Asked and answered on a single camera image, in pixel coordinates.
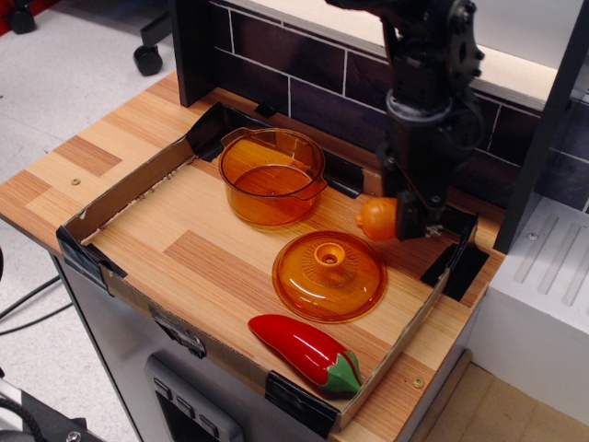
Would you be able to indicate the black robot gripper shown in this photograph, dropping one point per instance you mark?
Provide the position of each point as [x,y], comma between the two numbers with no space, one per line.
[425,147]

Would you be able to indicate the orange toy carrot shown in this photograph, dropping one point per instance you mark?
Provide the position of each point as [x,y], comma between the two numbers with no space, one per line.
[378,218]

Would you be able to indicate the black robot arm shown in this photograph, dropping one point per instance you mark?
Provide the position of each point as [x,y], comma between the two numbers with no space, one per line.
[433,55]

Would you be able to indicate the orange transparent pot lid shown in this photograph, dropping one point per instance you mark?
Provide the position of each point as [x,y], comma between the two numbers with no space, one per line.
[329,276]

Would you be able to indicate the orange transparent plastic pot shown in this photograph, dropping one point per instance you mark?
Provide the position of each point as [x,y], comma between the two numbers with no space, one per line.
[273,177]

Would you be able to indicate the red toy chili pepper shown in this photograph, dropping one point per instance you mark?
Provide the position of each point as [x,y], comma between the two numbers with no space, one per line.
[326,363]

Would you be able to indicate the grey toy oven panel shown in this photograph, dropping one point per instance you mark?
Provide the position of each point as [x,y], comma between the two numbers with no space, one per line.
[189,415]

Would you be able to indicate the black office chair base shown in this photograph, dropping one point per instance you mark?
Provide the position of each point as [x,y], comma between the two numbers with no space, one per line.
[146,57]

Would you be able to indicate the black equipment bottom left corner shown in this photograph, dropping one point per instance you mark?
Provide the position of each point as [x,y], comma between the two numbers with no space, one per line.
[25,418]

